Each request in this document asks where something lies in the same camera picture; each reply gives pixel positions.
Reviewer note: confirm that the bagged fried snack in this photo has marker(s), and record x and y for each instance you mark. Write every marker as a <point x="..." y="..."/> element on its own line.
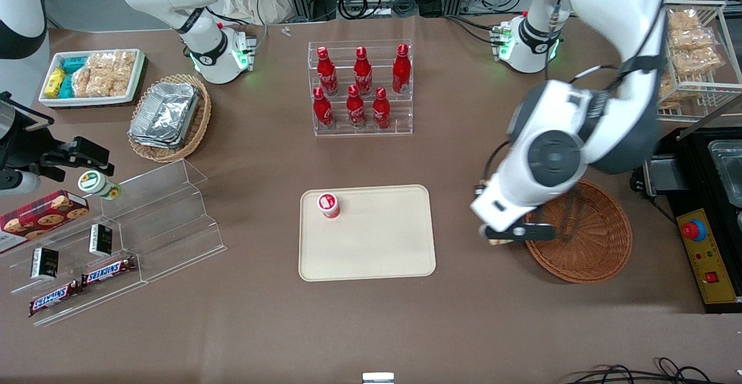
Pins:
<point x="693" y="39"/>
<point x="698" y="62"/>
<point x="669" y="91"/>
<point x="683" y="20"/>

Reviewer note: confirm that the small white box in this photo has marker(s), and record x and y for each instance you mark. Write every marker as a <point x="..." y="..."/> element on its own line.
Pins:
<point x="378" y="378"/>

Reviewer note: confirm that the teal snack package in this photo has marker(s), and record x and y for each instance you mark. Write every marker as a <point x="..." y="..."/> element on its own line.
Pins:
<point x="74" y="64"/>
<point x="66" y="87"/>

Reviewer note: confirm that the red lid white cup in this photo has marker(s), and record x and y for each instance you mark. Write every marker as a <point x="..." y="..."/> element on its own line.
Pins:
<point x="328" y="205"/>

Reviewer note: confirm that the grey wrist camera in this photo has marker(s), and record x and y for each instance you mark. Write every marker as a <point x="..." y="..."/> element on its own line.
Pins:
<point x="17" y="182"/>
<point x="533" y="233"/>

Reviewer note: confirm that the red cola bottle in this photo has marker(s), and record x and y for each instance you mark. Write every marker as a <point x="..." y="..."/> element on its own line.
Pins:
<point x="355" y="109"/>
<point x="327" y="73"/>
<point x="401" y="71"/>
<point x="381" y="111"/>
<point x="363" y="73"/>
<point x="322" y="110"/>

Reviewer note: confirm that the clear bag rice crackers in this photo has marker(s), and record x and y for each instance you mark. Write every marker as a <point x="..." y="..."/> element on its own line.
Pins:
<point x="123" y="71"/>
<point x="82" y="82"/>
<point x="99" y="73"/>

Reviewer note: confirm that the white rectangular snack tray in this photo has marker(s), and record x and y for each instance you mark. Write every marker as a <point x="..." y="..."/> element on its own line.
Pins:
<point x="87" y="101"/>

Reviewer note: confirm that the green lid small bottle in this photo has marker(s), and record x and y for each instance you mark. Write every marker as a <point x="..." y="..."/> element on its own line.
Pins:
<point x="95" y="184"/>

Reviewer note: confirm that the grey metal bracket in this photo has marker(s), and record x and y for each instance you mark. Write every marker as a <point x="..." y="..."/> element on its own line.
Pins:
<point x="666" y="176"/>

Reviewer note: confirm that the light oval wicker basket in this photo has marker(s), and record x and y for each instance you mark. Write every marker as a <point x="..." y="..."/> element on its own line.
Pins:
<point x="200" y="123"/>

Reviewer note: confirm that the clear acrylic step shelf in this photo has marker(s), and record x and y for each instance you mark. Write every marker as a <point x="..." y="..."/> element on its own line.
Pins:
<point x="168" y="221"/>

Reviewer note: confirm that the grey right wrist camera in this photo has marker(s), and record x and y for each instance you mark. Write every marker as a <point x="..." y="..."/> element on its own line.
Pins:
<point x="17" y="182"/>

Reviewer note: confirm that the small black box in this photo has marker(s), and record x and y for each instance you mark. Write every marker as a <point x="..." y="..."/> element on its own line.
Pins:
<point x="44" y="263"/>
<point x="100" y="240"/>

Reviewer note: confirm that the clear acrylic bottle rack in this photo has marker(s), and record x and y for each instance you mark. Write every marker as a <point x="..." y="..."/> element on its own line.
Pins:
<point x="406" y="123"/>

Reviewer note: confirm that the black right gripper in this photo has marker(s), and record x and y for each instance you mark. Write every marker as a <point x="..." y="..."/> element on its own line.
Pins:
<point x="17" y="145"/>

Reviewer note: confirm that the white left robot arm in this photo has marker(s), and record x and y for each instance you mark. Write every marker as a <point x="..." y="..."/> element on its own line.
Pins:
<point x="608" y="1"/>

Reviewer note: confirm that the yellow emergency stop box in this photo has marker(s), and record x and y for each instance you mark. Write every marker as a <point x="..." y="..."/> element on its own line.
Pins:
<point x="713" y="274"/>

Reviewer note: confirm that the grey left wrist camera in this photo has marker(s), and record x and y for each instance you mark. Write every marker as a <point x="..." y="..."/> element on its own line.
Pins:
<point x="533" y="233"/>

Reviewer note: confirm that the triangular sandwich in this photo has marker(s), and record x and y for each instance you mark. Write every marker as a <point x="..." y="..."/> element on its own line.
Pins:
<point x="497" y="242"/>

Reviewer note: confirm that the red plaid cookie box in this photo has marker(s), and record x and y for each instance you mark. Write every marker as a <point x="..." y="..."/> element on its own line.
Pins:
<point x="40" y="216"/>

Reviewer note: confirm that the steel pan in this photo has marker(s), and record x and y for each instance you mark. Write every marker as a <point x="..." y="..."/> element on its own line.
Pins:
<point x="729" y="169"/>

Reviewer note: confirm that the Snickers chocolate bar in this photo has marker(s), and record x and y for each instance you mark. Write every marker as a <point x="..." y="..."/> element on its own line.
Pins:
<point x="109" y="271"/>
<point x="55" y="298"/>

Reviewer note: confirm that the beige plastic tray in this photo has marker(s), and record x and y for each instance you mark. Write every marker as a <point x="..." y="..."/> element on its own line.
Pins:
<point x="377" y="239"/>

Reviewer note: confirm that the yellow snack package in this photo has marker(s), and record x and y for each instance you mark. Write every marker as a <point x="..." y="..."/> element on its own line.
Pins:
<point x="55" y="80"/>

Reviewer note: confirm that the brown round wicker basket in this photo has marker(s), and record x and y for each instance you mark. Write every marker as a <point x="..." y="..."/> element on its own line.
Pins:
<point x="597" y="245"/>

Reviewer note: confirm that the stacked aluminium foil trays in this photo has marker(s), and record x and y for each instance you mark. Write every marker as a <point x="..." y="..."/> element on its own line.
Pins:
<point x="165" y="114"/>

